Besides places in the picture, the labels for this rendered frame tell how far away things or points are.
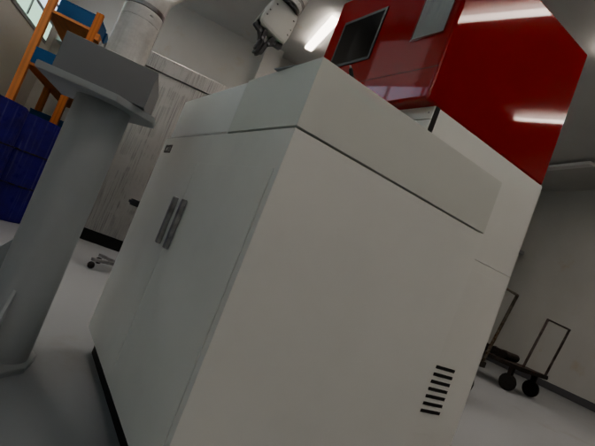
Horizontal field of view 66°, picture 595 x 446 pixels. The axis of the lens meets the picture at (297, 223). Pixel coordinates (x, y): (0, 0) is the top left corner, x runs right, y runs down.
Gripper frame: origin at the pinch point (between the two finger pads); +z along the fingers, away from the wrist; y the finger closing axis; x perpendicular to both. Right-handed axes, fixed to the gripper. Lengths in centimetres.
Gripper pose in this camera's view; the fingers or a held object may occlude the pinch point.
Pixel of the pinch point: (258, 48)
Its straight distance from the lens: 143.4
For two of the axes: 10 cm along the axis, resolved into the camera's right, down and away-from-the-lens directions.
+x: 5.0, 1.4, -8.5
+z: -5.2, 8.4, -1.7
